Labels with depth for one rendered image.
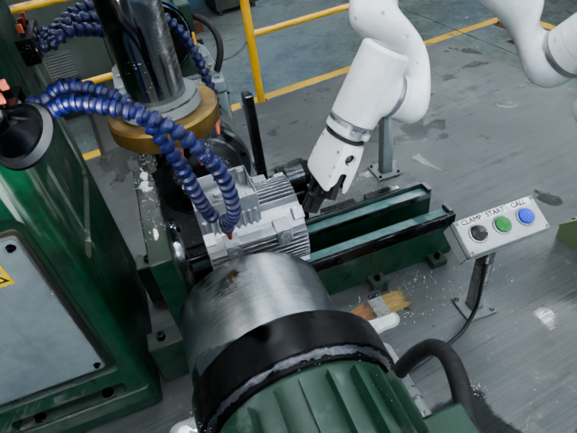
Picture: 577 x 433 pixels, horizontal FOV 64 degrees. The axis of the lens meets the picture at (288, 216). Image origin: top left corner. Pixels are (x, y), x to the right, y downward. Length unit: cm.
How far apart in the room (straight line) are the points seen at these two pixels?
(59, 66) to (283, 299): 348
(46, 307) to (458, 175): 113
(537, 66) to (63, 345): 113
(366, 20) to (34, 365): 81
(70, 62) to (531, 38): 334
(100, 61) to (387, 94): 335
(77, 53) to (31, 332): 328
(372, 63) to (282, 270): 36
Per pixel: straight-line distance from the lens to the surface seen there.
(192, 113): 75
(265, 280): 68
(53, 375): 91
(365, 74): 79
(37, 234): 70
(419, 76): 86
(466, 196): 139
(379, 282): 111
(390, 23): 89
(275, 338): 37
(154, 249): 81
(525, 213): 94
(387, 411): 38
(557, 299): 119
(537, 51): 124
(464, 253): 89
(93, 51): 397
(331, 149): 84
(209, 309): 69
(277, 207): 92
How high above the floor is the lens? 168
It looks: 41 degrees down
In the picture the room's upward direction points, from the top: 9 degrees counter-clockwise
